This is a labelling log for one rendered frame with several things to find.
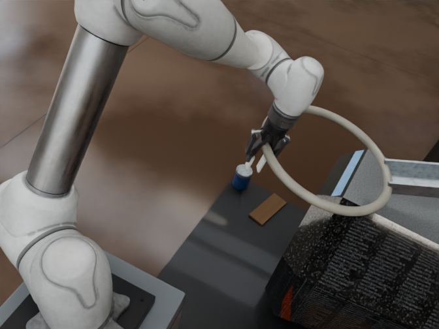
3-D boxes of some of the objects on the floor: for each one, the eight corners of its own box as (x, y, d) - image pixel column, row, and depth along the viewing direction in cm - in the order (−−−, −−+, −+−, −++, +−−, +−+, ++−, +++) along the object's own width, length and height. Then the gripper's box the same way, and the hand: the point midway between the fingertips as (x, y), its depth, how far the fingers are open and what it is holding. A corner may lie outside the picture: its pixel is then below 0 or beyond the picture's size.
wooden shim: (273, 194, 249) (274, 192, 248) (286, 203, 245) (287, 202, 244) (248, 215, 234) (249, 213, 233) (261, 226, 230) (262, 224, 229)
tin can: (245, 192, 246) (249, 178, 237) (229, 186, 247) (234, 172, 238) (249, 181, 253) (255, 168, 243) (235, 175, 254) (239, 161, 245)
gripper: (256, 123, 118) (230, 173, 135) (307, 133, 122) (275, 180, 139) (253, 106, 123) (228, 156, 139) (302, 116, 127) (272, 164, 144)
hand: (255, 162), depth 137 cm, fingers closed on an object, 4 cm apart
